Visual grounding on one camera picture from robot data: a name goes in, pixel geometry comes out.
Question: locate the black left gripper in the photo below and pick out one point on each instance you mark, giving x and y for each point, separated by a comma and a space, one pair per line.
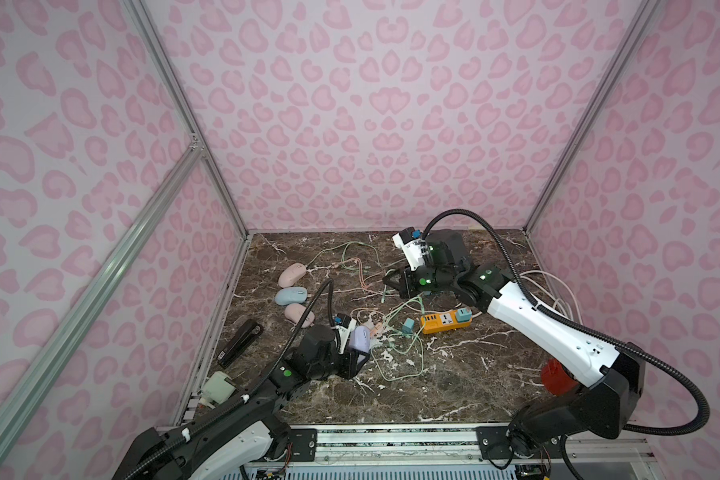
348, 355

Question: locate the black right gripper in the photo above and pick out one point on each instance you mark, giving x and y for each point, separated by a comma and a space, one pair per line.
406, 282

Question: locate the lavender wireless mouse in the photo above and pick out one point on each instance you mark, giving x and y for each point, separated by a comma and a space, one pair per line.
359, 340

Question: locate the teal USB charger adapter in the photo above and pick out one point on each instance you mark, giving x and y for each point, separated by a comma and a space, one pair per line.
408, 326
463, 315

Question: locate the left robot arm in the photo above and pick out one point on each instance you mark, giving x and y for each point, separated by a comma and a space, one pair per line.
246, 427

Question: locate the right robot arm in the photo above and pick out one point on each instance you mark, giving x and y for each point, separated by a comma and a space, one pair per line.
608, 374

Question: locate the orange power strip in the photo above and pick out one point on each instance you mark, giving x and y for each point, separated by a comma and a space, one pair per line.
440, 322

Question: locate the red emergency stop button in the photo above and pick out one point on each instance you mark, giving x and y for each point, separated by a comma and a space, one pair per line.
556, 379

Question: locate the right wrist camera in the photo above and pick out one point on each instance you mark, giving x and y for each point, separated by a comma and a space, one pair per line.
414, 248

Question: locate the pink wireless mouse near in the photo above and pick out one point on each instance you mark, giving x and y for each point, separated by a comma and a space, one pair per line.
293, 313

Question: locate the pink wireless mouse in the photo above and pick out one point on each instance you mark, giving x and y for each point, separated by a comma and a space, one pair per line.
291, 275
293, 313

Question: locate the light blue wireless mouse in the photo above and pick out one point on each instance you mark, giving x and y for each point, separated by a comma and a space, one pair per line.
291, 295

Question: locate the pink wireless mouse far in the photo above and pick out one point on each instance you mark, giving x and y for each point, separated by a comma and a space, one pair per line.
291, 275

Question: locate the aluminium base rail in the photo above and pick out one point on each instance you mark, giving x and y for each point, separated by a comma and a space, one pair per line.
457, 451

